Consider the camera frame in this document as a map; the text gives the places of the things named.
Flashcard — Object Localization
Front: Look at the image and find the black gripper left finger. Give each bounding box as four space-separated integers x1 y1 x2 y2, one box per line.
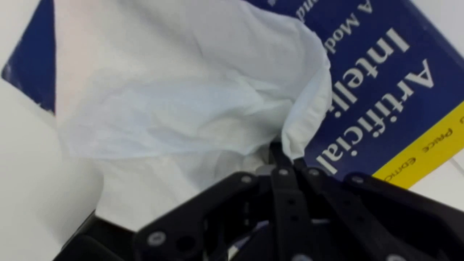
131 141 311 261

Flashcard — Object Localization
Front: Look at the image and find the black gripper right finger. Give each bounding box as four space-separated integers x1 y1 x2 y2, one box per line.
291 162 464 261

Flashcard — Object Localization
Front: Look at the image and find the white paper towel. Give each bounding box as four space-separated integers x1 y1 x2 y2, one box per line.
52 0 334 234

